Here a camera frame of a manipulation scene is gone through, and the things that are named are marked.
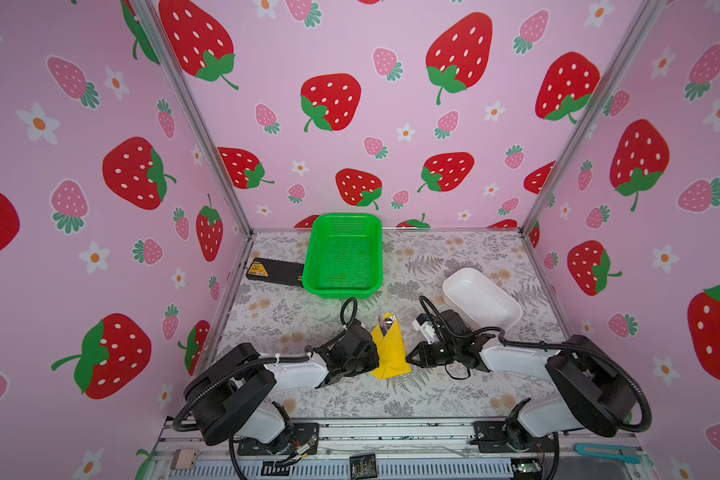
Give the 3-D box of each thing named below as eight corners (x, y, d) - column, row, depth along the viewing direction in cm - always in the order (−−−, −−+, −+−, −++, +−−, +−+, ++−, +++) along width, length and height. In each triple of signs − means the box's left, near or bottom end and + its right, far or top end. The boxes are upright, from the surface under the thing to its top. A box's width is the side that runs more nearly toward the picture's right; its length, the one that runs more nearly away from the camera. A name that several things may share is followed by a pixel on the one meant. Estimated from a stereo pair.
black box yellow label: (248, 278, 109) (245, 273, 106) (257, 262, 114) (254, 257, 111) (301, 286, 107) (299, 281, 104) (307, 269, 111) (306, 264, 109)
